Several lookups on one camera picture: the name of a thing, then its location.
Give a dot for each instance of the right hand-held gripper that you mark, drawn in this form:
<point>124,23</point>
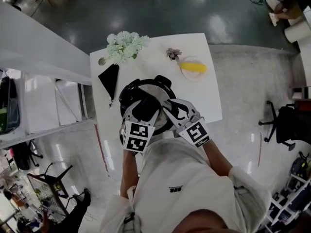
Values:
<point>195,132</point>

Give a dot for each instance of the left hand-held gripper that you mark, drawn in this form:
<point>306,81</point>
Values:
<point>138,136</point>

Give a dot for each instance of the silver black cooker lid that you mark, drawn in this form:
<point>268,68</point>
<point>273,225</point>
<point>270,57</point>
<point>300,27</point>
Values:
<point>155,93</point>

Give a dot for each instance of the black pressure cooker pot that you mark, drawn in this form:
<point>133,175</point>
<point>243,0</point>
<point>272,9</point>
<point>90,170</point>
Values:
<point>163,79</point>

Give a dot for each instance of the person's right forearm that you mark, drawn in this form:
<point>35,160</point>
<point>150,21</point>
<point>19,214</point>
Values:
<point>217,159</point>

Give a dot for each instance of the person's left forearm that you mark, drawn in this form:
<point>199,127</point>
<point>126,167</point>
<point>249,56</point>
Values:
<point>130,173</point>

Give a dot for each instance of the yellow corn cob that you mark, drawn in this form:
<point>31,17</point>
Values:
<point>193,67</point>

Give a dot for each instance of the black cloth pouch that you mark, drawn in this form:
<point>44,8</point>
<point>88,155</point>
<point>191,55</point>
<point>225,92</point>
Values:
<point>109,79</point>

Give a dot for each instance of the white table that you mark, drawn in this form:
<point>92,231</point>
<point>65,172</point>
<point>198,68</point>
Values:
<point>145,54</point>

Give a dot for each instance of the small dried flower ornament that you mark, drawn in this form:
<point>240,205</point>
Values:
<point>173,53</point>

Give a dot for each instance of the round grey coaster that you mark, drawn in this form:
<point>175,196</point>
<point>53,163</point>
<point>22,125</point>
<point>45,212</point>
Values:
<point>102,61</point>

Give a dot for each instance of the white flower bouquet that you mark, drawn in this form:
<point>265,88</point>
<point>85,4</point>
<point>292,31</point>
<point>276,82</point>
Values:
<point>125,45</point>

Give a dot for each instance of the person's white shirt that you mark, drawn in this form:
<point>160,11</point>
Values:
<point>184,183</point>

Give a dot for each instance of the white metal shelf rack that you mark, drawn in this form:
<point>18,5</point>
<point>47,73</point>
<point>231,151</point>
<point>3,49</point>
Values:
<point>43,101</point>

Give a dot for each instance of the black office chair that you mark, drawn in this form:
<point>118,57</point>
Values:
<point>23,154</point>
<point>294,122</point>

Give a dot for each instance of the dark kitchen appliance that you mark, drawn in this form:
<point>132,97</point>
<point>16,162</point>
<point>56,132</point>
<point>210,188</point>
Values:
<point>9,110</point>

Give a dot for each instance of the white cylindrical bin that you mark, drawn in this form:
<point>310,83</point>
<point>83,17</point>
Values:
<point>296,31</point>

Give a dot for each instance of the white storage rack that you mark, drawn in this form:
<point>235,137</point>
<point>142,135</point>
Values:
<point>291,203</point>

